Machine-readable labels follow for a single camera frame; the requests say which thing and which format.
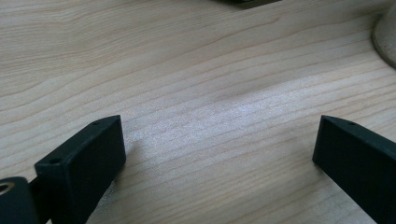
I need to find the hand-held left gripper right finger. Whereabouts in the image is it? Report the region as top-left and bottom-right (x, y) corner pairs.
(312, 114), (396, 224)

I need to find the round wooden coaster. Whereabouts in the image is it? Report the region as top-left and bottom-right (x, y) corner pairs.
(371, 5), (396, 70)

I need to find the dark grey tray with knobs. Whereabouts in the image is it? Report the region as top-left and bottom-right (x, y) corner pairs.
(211, 0), (283, 10)

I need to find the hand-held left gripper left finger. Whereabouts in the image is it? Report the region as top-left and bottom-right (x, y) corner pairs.
(34, 114), (127, 224)

